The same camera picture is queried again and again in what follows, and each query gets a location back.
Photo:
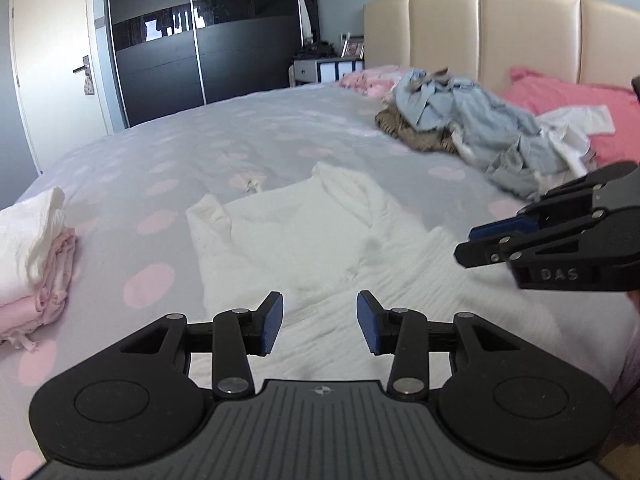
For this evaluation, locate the dark bag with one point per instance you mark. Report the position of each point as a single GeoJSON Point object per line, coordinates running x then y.
{"type": "Point", "coordinates": [317, 50]}

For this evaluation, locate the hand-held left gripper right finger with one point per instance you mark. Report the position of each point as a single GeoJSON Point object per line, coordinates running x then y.
{"type": "Point", "coordinates": [367, 322]}

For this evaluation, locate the black sliding wardrobe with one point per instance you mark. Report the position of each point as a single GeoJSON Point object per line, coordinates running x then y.
{"type": "Point", "coordinates": [200, 70]}

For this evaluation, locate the white textured garment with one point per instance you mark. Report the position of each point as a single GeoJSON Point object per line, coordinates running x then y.
{"type": "Point", "coordinates": [325, 240]}

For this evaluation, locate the light pink crumpled garment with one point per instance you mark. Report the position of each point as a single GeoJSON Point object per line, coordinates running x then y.
{"type": "Point", "coordinates": [370, 82]}

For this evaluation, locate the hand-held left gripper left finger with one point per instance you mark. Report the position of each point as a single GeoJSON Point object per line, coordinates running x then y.
{"type": "Point", "coordinates": [272, 320]}

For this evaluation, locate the grey pink-dotted duvet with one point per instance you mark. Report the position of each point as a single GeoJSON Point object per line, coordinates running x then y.
{"type": "Point", "coordinates": [200, 150]}

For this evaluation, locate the light blue crumpled garment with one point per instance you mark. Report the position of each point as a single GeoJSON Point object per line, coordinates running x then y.
{"type": "Point", "coordinates": [475, 115]}

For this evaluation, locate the white door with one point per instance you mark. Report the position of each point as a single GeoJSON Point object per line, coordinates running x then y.
{"type": "Point", "coordinates": [55, 60]}

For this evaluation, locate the white crumpled garment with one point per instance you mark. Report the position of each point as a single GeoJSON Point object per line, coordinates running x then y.
{"type": "Point", "coordinates": [575, 130]}

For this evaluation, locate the white nightstand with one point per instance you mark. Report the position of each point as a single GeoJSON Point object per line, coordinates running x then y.
{"type": "Point", "coordinates": [325, 71]}

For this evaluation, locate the folded white garment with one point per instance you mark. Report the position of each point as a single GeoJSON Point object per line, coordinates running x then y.
{"type": "Point", "coordinates": [25, 240]}

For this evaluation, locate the coral pink pillow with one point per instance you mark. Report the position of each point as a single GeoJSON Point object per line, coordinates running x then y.
{"type": "Point", "coordinates": [565, 95]}

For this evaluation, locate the folded pink garment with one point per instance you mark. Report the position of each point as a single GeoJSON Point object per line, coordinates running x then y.
{"type": "Point", "coordinates": [20, 315]}
{"type": "Point", "coordinates": [60, 270]}

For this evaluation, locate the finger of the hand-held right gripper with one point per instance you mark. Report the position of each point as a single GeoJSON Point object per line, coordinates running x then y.
{"type": "Point", "coordinates": [480, 255]}
{"type": "Point", "coordinates": [500, 230]}

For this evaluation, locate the beige padded headboard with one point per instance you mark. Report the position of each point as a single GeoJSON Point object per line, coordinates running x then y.
{"type": "Point", "coordinates": [500, 35]}

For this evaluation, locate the brown striped garment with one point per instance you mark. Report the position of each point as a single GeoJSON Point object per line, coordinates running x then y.
{"type": "Point", "coordinates": [405, 130]}

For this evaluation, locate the picture frame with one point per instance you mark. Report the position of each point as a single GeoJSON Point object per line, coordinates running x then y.
{"type": "Point", "coordinates": [353, 47]}

